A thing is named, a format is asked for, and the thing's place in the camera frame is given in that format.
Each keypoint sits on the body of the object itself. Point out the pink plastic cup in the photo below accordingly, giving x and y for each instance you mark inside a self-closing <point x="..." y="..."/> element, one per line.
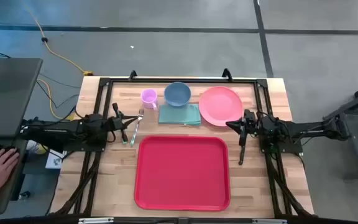
<point x="148" y="98"/>

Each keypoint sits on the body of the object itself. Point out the blue plastic bowl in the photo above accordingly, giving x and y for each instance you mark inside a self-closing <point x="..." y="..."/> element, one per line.
<point x="177" y="93"/>

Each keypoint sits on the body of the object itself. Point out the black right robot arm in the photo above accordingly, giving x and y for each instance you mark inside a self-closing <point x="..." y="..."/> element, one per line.
<point x="309" y="130"/>

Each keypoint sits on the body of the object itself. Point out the silver metal bracket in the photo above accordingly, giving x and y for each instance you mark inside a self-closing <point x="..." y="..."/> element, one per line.
<point x="96" y="220"/>
<point x="269" y="221"/>

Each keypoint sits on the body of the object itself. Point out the pink plastic plate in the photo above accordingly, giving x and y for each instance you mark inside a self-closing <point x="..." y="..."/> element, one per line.
<point x="219" y="105"/>

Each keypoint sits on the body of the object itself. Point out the black caster wheel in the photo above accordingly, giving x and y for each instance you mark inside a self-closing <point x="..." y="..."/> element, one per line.
<point x="24" y="195"/>

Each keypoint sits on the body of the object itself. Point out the white printed box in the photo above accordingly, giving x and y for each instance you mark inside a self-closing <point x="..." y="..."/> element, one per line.
<point x="54" y="160"/>

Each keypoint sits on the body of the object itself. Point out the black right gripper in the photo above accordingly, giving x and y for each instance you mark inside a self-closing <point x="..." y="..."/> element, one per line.
<point x="250" y="127"/>

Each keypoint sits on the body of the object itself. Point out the teal cloth napkin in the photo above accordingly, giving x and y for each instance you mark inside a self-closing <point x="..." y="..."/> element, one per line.
<point x="179" y="115"/>

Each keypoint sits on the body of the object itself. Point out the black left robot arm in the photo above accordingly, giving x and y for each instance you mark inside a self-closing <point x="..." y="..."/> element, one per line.
<point x="57" y="132"/>

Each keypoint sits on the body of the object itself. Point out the grey side desk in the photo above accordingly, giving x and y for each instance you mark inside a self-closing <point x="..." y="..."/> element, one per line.
<point x="8" y="93"/>

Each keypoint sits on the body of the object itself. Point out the black table clamp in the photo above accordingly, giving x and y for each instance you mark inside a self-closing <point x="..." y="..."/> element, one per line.
<point x="227" y="75"/>
<point x="132" y="75"/>

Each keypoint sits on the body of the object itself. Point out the black aluminium table frame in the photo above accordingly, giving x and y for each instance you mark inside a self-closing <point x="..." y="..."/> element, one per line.
<point x="182" y="80"/>

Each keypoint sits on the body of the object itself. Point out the yellow and white container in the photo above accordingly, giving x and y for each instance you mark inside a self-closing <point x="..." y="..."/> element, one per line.
<point x="40" y="149"/>

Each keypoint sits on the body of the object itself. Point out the red plastic tray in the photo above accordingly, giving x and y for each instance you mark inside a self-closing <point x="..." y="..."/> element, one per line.
<point x="182" y="174"/>

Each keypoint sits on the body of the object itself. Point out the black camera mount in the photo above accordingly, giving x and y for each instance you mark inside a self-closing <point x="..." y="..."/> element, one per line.
<point x="182" y="221"/>

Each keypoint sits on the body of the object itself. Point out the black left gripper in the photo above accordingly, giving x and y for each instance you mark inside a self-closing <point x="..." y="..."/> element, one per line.
<point x="115" y="123"/>

